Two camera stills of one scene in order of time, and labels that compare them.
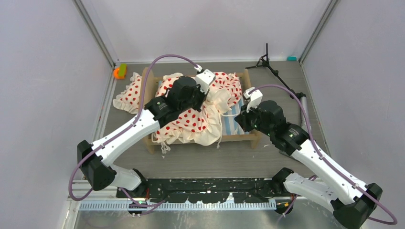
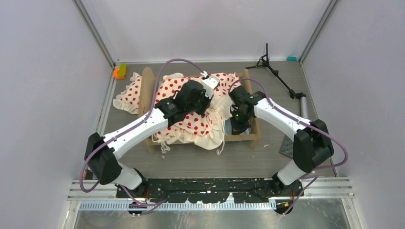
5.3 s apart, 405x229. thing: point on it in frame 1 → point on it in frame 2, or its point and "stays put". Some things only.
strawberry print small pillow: [128, 100] stays put
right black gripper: [242, 119] → [238, 129]
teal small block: [293, 58] stays put
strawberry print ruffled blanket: [186, 127] stays put
